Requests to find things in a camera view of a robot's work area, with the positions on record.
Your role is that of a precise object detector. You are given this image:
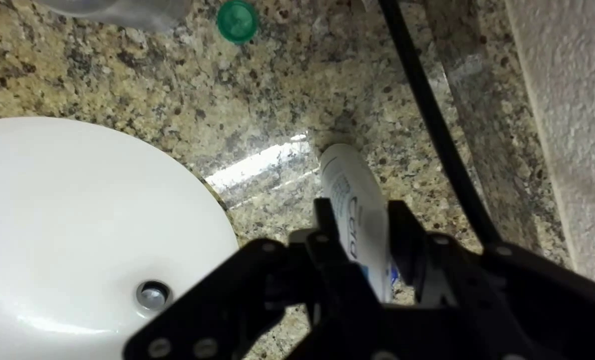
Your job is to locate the white tube with white lid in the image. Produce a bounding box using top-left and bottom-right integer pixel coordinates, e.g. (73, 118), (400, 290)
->
(318, 140), (406, 306)

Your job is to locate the white oval sink basin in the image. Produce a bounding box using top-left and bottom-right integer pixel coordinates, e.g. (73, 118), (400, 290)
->
(0, 117), (242, 360)

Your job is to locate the black power cable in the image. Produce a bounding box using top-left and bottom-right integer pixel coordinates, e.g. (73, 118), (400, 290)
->
(376, 0), (506, 249)

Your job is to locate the small round green cap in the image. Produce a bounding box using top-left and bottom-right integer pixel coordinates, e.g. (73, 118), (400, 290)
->
(214, 0), (262, 49)

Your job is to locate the metal sink drain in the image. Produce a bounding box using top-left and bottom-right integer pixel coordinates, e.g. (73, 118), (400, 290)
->
(134, 278), (174, 314)

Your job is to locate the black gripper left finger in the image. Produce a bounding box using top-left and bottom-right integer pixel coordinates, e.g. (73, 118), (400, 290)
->
(122, 197), (406, 360)

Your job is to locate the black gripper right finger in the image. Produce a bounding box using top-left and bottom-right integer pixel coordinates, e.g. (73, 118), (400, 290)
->
(386, 198), (595, 360)

